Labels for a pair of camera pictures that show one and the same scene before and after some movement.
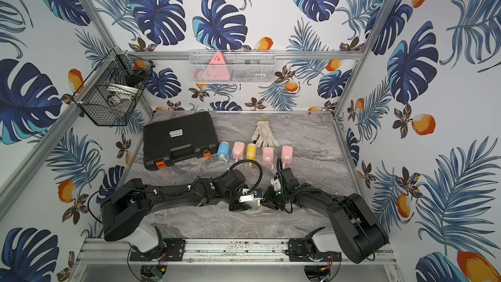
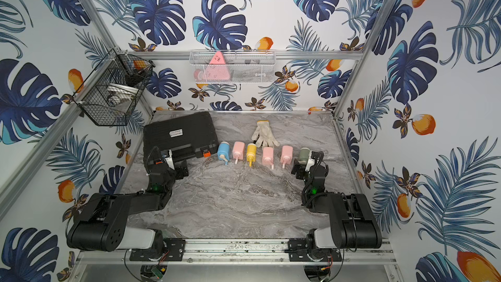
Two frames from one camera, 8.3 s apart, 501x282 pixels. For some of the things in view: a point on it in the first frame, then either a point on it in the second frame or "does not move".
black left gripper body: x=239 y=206 → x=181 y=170
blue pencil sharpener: x=224 y=152 does not move
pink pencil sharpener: x=238 y=151 does not move
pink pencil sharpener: x=267 y=155 does not move
